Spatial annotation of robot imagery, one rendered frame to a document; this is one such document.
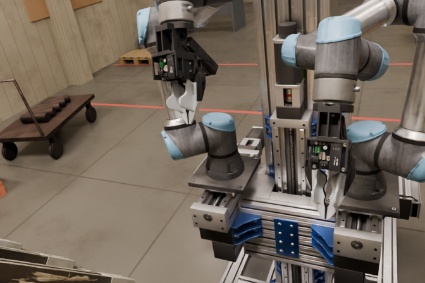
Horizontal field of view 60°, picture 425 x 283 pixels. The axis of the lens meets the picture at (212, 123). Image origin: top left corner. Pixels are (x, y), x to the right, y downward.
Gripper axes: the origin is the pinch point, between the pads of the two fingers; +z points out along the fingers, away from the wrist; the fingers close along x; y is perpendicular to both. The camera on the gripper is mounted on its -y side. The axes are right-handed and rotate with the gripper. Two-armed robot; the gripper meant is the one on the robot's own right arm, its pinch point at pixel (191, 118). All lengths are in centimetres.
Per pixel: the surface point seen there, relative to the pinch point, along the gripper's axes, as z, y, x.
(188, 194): 64, -161, -152
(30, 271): 30.2, 25.1, -27.2
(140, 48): -141, -428, -495
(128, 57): -119, -385, -483
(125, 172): 48, -159, -228
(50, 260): 41, 5, -59
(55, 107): -23, -159, -345
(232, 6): -229, -597, -385
